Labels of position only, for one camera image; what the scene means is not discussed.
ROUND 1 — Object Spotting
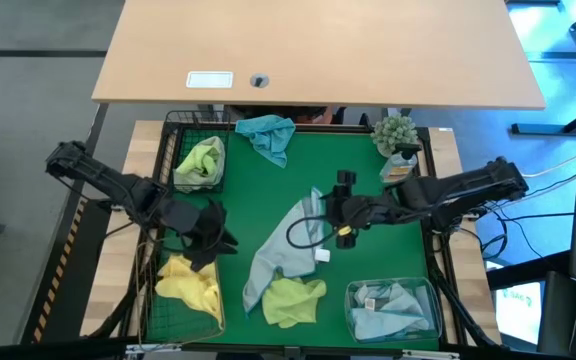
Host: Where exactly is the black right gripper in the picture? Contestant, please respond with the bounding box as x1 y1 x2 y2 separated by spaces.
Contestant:
323 169 377 250

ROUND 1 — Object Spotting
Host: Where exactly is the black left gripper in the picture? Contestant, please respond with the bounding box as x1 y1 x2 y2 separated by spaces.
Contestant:
177 198 240 274

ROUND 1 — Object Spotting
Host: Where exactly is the yellow microfiber towel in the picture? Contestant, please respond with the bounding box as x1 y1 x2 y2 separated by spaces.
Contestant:
155 253 225 329

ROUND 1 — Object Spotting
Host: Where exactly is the light blue microfiber towel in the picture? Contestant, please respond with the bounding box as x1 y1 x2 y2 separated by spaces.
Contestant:
355 280 432 321
350 304 432 342
241 185 332 315

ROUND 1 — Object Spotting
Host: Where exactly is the pale green microfiber towel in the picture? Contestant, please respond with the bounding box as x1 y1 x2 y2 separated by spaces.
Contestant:
172 135 227 190

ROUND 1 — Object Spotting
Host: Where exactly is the lime green microfiber towel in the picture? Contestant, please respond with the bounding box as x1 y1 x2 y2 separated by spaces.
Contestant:
261 276 328 330

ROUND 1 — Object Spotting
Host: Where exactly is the teal microfiber towel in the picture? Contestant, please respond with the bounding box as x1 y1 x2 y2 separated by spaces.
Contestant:
234 114 297 169

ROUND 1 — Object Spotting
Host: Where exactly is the clear spray bottle orange label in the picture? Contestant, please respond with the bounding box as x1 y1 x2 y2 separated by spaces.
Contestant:
378 142 423 184

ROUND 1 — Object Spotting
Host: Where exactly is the green table mat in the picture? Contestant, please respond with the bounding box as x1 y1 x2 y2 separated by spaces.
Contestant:
167 128 440 349

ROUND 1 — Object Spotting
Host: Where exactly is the small potted green plant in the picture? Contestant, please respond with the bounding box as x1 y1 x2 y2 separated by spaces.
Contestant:
370 113 419 159

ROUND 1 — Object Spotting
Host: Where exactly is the clear plastic bin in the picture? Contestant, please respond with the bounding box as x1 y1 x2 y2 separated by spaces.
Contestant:
343 276 443 345

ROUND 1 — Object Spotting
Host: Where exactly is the yellow black hazard tape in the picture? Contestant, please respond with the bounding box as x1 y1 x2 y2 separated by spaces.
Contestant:
31 199 88 345

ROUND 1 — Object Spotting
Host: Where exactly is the light wooden desk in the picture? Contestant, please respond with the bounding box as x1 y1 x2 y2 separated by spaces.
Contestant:
91 0 548 112

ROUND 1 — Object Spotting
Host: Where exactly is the white desk plate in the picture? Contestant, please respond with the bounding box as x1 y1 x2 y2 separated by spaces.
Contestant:
185 70 235 90

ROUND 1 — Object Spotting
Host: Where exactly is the white lit screen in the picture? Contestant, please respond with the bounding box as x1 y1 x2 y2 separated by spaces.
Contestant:
492 280 544 346

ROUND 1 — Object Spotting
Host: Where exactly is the black looped gripper cable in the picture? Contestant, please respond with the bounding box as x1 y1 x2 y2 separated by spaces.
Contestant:
285 214 329 250

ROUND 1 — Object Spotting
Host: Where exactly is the large black wire basket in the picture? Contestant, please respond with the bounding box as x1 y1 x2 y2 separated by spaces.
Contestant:
137 234 227 346

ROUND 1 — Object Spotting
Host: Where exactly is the small black wire basket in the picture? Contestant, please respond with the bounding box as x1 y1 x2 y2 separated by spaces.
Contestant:
160 109 232 195

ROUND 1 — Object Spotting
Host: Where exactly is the black desk leg frame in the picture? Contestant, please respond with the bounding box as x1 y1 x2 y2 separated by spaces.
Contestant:
510 12 576 136

